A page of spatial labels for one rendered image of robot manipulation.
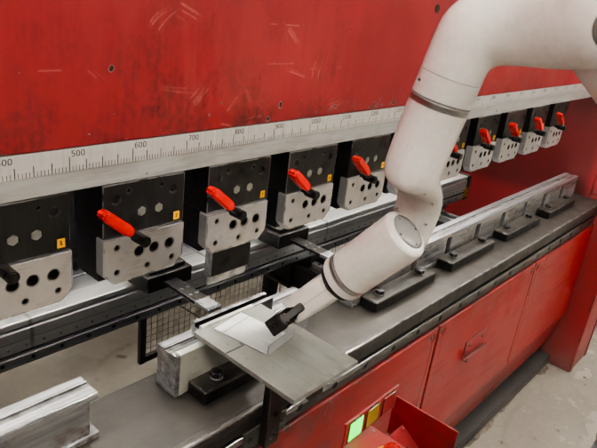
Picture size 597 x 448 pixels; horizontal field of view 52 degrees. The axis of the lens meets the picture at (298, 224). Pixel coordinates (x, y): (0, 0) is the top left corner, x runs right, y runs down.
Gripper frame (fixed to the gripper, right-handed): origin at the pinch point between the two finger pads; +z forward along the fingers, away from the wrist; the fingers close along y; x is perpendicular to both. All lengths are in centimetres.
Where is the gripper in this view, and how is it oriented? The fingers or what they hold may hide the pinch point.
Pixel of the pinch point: (284, 318)
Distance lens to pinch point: 114.6
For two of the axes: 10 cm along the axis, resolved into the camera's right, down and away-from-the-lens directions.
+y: -5.4, 2.6, -8.0
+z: -6.2, 5.2, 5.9
